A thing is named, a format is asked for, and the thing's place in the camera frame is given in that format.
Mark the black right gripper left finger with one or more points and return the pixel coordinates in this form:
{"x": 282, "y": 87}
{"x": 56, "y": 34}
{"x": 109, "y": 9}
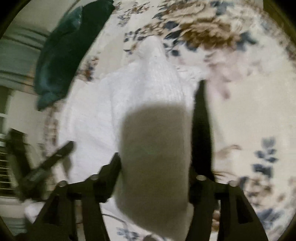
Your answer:
{"x": 57, "y": 221}

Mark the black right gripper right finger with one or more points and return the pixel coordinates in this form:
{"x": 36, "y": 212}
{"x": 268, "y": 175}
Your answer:
{"x": 238, "y": 220}

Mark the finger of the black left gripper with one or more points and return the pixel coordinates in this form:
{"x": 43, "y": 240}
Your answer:
{"x": 39, "y": 174}

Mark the white knitted sweater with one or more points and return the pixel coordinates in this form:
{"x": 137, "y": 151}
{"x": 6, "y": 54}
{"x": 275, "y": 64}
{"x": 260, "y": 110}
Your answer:
{"x": 143, "y": 112}

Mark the green window curtain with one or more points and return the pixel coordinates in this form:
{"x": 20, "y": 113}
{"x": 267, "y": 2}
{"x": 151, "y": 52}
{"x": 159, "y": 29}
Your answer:
{"x": 21, "y": 46}

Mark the dark green plush blanket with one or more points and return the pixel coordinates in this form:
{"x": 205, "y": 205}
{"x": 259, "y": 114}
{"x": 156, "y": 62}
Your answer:
{"x": 64, "y": 49}

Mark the floral bed blanket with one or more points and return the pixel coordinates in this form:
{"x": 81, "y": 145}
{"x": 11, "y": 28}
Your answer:
{"x": 250, "y": 63}

